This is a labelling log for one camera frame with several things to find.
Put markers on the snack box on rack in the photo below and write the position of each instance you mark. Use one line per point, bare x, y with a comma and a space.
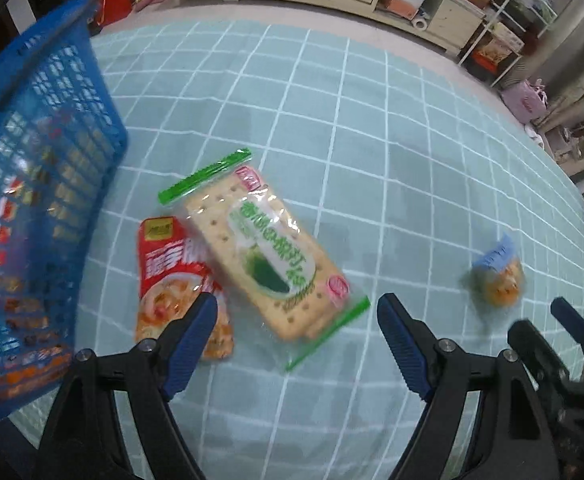
494, 51

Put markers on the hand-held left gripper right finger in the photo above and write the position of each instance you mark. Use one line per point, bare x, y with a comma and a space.
402, 345

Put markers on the orange box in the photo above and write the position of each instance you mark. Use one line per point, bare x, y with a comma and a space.
399, 6

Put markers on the round bun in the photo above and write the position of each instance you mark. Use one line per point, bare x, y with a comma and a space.
499, 280

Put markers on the green checked tablecloth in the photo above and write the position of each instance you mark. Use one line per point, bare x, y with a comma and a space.
372, 160

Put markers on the blue plastic basket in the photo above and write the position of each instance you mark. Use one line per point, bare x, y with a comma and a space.
71, 110

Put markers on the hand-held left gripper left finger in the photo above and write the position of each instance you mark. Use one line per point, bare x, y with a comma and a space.
191, 340

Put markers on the pink bag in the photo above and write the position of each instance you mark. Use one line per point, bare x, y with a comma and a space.
524, 102

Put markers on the orange-red snack packet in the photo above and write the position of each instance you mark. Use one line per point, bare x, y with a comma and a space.
166, 270

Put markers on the red and silver snack packet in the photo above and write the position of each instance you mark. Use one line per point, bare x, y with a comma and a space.
26, 372

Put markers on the cracker packet with green edges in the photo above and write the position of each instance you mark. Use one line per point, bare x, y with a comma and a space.
267, 260

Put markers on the white tape roll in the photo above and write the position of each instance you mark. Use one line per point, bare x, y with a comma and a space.
419, 23

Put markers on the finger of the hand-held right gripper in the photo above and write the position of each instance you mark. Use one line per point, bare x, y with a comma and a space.
574, 321
539, 352

